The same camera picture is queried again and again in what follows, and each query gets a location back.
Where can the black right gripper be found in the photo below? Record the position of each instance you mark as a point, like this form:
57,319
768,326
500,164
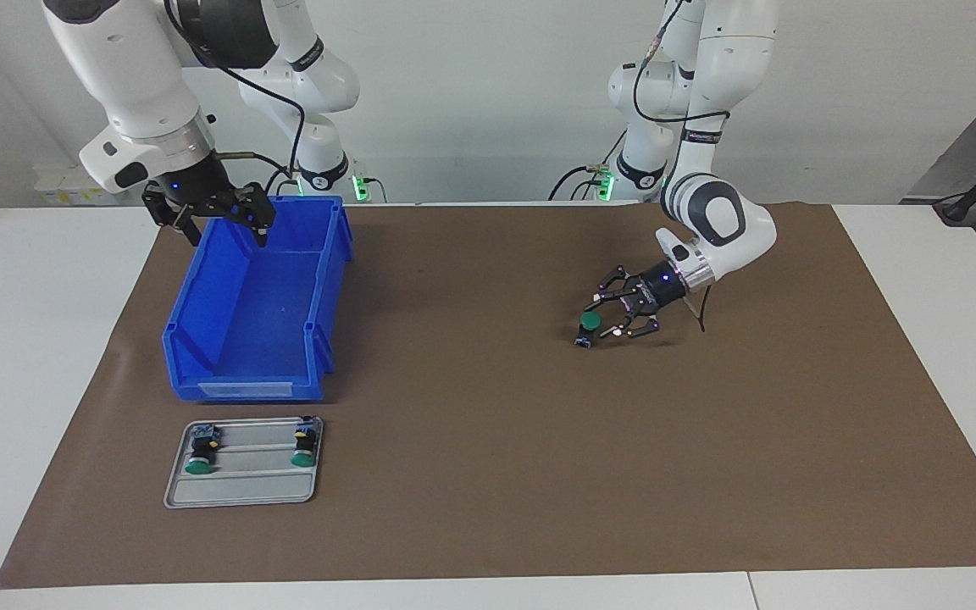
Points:
191,182

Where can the brown paper mat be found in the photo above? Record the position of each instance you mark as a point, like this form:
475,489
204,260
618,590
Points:
539,466

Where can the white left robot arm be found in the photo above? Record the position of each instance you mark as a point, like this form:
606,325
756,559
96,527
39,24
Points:
712,85

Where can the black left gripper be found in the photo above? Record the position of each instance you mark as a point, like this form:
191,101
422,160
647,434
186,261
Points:
664,286

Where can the blue plastic storage bin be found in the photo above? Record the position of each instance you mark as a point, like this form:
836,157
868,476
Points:
259,296

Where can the green push button switch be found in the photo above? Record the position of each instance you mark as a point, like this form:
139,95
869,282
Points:
304,451
590,322
200,457

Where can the white power strip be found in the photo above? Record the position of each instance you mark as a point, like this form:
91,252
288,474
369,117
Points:
56,191

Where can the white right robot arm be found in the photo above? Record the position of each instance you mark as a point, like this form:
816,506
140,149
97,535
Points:
141,76

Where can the grey metal tray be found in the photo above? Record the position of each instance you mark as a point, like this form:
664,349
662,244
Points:
242,491

